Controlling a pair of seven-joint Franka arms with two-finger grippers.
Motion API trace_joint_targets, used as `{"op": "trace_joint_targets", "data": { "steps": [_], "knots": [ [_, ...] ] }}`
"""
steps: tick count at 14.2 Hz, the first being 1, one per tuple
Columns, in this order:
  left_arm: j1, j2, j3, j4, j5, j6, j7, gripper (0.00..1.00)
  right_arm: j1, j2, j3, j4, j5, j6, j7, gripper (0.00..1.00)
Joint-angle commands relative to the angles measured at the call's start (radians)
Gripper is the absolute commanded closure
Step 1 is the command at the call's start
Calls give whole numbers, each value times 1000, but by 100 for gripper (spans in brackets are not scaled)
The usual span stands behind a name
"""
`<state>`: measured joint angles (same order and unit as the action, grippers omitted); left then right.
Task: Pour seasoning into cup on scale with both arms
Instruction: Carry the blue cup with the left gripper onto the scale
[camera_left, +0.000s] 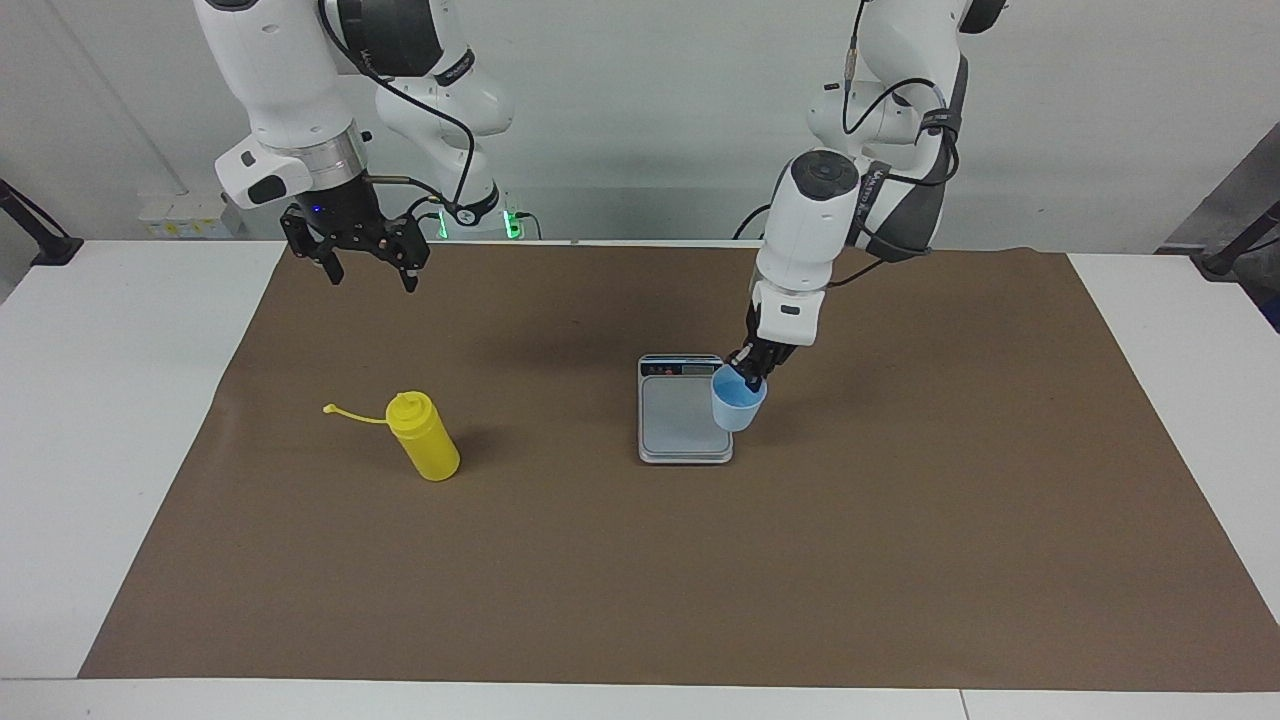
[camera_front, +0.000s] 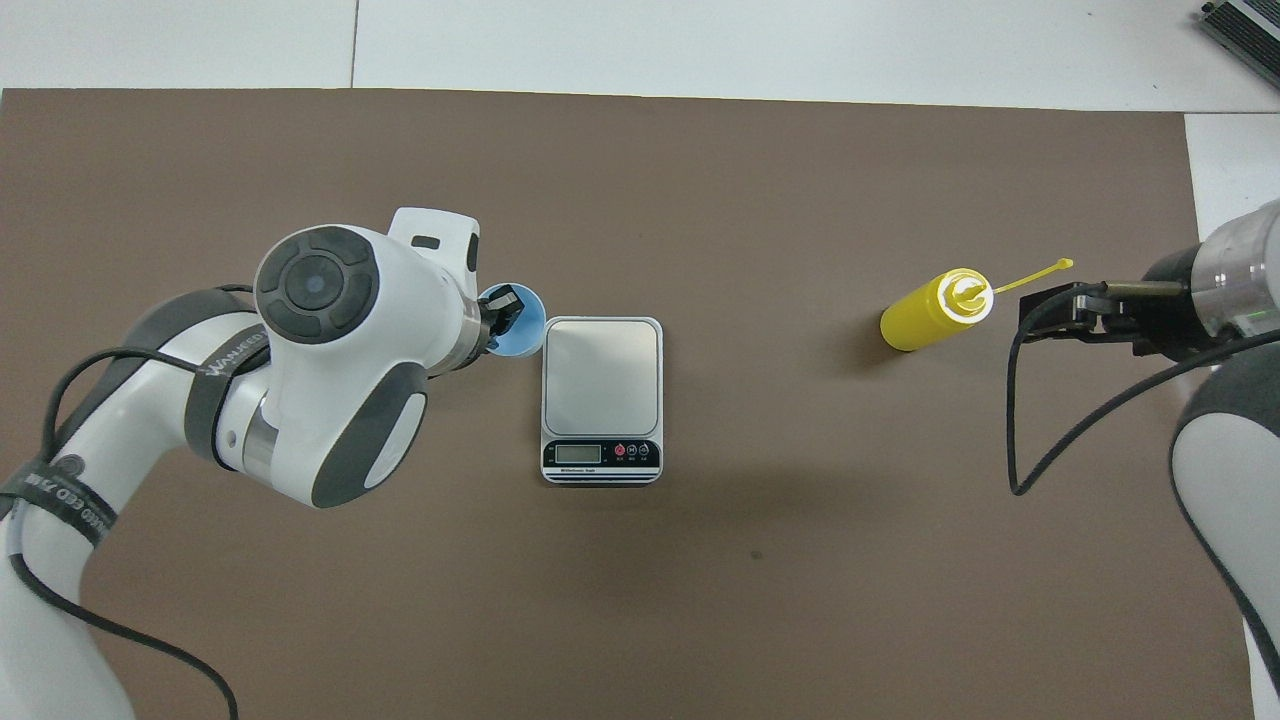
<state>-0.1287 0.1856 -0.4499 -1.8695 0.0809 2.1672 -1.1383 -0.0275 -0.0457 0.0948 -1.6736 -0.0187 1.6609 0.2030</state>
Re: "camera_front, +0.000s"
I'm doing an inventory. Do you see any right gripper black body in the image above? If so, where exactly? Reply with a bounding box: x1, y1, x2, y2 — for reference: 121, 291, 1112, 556
1105, 245, 1233, 363

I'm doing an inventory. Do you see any light blue plastic cup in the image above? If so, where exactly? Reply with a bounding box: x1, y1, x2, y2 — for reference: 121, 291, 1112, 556
477, 283, 548, 358

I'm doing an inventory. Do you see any yellow squeeze bottle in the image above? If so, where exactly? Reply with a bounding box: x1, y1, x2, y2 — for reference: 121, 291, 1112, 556
879, 258, 1076, 353

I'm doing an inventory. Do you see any silver digital kitchen scale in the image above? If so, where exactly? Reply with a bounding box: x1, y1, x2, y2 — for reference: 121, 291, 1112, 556
541, 316, 665, 487

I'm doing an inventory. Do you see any grey ribbed metal device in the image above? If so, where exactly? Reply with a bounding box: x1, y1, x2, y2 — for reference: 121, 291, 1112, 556
1200, 0, 1280, 66

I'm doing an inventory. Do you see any brown table mat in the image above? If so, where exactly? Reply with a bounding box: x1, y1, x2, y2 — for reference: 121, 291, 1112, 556
0, 88, 1256, 720

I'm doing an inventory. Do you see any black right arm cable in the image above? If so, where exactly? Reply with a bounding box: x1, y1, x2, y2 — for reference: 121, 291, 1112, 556
1006, 283, 1280, 498

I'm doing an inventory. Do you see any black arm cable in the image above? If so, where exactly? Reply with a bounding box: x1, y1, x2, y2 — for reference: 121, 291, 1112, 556
8, 285, 256, 720
1006, 283, 1280, 498

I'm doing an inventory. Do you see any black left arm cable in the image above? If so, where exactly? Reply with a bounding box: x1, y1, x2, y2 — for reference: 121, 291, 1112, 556
8, 285, 256, 720

